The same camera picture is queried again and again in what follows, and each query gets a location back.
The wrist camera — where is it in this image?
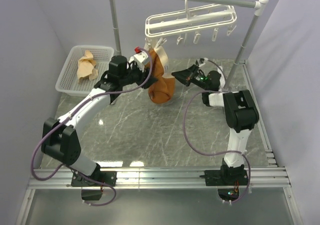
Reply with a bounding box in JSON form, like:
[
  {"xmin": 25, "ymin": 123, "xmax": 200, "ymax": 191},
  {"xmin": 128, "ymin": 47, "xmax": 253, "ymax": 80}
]
[
  {"xmin": 195, "ymin": 57, "xmax": 209, "ymax": 68},
  {"xmin": 128, "ymin": 47, "xmax": 151, "ymax": 72}
]

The beige underwear in basket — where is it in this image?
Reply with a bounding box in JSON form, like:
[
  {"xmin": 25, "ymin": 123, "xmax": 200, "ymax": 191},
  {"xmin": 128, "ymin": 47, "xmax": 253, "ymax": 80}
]
[{"xmin": 77, "ymin": 50, "xmax": 99, "ymax": 83}]

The purple cable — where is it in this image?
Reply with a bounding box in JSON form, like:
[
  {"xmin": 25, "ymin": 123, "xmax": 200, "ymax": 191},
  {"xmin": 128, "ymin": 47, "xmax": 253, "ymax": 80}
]
[
  {"xmin": 182, "ymin": 59, "xmax": 252, "ymax": 205},
  {"xmin": 30, "ymin": 47, "xmax": 155, "ymax": 207}
]

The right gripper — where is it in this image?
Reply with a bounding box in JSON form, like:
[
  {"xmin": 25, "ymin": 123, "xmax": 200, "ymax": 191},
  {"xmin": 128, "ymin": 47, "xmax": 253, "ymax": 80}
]
[{"xmin": 171, "ymin": 65, "xmax": 210, "ymax": 92}]

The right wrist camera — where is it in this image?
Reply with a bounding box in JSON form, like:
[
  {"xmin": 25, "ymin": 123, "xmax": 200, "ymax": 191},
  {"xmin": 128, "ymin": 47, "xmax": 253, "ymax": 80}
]
[{"xmin": 195, "ymin": 57, "xmax": 209, "ymax": 68}]

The white drying rack stand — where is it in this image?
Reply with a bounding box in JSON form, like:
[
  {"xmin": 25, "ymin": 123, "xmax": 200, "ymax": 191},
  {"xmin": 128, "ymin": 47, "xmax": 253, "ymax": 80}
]
[{"xmin": 109, "ymin": 0, "xmax": 269, "ymax": 89}]

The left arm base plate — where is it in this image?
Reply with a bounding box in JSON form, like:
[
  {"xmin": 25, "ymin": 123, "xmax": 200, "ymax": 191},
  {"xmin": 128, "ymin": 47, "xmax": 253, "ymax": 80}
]
[{"xmin": 71, "ymin": 171, "xmax": 117, "ymax": 187}]

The orange underwear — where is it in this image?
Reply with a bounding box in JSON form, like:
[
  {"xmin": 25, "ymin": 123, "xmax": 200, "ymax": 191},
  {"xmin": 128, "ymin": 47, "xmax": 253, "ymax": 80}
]
[{"xmin": 148, "ymin": 45, "xmax": 176, "ymax": 105}]

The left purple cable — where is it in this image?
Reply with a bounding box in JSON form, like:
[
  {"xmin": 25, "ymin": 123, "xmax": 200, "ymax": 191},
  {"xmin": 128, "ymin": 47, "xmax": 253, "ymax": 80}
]
[{"xmin": 30, "ymin": 47, "xmax": 155, "ymax": 207}]

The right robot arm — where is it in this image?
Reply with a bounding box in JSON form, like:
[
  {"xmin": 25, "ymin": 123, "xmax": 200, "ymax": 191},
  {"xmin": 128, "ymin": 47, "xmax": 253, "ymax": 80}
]
[{"xmin": 172, "ymin": 64, "xmax": 260, "ymax": 186}]

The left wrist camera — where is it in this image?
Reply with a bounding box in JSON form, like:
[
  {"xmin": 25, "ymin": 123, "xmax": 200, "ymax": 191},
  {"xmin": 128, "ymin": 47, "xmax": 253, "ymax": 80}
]
[{"xmin": 128, "ymin": 47, "xmax": 151, "ymax": 72}]

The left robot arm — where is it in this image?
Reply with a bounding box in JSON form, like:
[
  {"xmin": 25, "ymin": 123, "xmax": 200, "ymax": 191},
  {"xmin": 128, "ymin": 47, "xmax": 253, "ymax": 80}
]
[{"xmin": 40, "ymin": 51, "xmax": 157, "ymax": 186}]

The white clip hanger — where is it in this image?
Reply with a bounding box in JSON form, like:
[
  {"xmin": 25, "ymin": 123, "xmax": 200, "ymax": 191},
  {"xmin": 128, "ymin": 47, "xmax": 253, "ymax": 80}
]
[{"xmin": 144, "ymin": 0, "xmax": 238, "ymax": 47}]

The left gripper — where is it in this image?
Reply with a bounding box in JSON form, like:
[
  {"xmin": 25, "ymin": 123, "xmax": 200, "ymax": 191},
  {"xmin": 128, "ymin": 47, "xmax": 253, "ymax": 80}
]
[{"xmin": 120, "ymin": 61, "xmax": 158, "ymax": 90}]

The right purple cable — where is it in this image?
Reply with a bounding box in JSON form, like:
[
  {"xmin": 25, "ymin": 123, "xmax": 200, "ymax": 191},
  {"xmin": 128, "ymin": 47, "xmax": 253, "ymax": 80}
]
[{"xmin": 182, "ymin": 59, "xmax": 252, "ymax": 205}]

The white plastic basket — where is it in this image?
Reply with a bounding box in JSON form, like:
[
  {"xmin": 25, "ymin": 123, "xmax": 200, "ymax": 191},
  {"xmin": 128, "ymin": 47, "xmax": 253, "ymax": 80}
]
[{"xmin": 55, "ymin": 45, "xmax": 114, "ymax": 97}]

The aluminium mounting rail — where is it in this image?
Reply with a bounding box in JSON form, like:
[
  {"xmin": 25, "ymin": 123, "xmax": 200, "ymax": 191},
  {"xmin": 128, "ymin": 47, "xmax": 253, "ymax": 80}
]
[{"xmin": 27, "ymin": 166, "xmax": 291, "ymax": 190}]

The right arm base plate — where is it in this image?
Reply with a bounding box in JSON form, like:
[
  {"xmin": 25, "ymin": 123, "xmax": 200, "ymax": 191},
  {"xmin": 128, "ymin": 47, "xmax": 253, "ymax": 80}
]
[{"xmin": 199, "ymin": 170, "xmax": 249, "ymax": 186}]

